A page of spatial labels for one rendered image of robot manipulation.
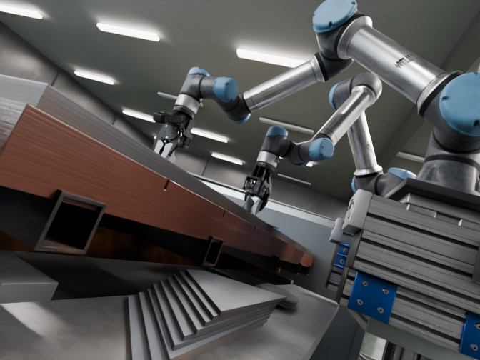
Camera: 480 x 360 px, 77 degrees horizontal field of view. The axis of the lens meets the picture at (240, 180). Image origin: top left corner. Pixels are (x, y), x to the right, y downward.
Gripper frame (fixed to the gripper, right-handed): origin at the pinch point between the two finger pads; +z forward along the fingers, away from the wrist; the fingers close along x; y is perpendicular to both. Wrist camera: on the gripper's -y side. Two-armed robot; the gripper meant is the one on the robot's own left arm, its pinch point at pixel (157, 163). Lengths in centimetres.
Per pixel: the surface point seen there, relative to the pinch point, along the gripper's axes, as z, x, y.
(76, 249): 18, -42, -54
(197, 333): 21, -54, -50
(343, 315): 31, -64, 99
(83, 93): -229, 821, 515
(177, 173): 7, -37, -38
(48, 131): 10, -41, -61
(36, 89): 6, -36, -60
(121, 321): 23, -46, -50
